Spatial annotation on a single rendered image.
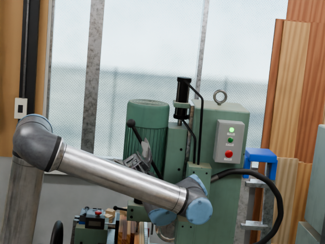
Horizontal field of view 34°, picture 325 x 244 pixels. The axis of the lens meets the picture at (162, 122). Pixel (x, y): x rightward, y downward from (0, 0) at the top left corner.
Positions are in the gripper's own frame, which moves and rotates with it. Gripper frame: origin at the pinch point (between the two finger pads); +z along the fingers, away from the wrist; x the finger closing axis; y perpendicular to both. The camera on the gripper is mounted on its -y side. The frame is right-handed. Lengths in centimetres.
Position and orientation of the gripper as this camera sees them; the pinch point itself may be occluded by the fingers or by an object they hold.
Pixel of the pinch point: (129, 148)
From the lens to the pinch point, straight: 211.6
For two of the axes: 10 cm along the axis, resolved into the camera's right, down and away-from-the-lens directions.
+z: -3.9, -6.7, 6.3
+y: -4.0, -4.9, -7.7
